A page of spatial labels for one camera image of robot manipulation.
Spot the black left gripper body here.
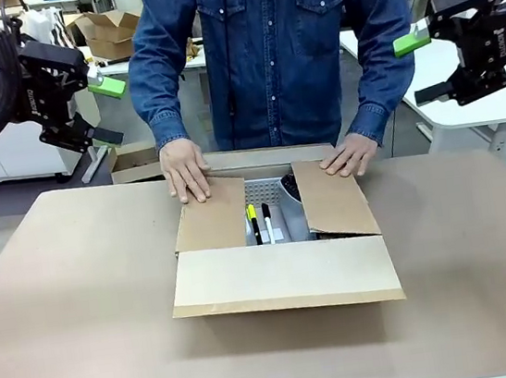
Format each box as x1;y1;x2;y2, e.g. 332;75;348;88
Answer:
0;47;83;136

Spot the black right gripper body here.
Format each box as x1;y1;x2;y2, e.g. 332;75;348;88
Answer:
451;0;506;75

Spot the brown cardboard packing box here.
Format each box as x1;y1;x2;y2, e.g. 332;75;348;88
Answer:
151;129;407;330

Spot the person's left forearm denim sleeve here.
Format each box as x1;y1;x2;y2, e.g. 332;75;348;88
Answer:
336;51;426;152

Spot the person's right forearm denim sleeve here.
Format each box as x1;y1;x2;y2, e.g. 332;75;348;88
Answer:
128;62;195;157

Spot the open cardboard box on desk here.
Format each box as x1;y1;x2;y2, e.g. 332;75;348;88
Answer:
65;6;148;67

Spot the flat cardboard box on floor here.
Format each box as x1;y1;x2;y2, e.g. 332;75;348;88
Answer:
105;139;167;186

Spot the person's right hand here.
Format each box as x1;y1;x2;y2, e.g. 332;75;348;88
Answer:
156;137;216;208

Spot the person's left hand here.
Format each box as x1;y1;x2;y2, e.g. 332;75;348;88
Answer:
315;129;384;183

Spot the white work table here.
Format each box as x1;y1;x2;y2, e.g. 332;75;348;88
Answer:
338;8;506;172

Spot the white cabinet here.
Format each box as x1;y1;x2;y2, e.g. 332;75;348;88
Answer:
0;92;110;186

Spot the white striped bag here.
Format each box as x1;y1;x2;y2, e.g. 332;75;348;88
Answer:
19;6;77;55

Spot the white background desk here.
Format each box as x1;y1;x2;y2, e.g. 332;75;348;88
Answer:
75;30;212;99

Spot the person in denim shirt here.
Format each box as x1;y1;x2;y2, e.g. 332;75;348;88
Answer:
118;0;429;179

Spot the grey perforated metal tray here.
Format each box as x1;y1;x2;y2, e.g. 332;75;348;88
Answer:
237;173;310;250

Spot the black striped item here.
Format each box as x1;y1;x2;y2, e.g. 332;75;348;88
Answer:
277;169;303;209

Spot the yellow-capped black marker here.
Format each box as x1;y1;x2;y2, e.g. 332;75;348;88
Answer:
245;202;266;248

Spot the black capped white marker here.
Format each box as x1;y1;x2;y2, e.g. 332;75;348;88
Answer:
260;201;278;246

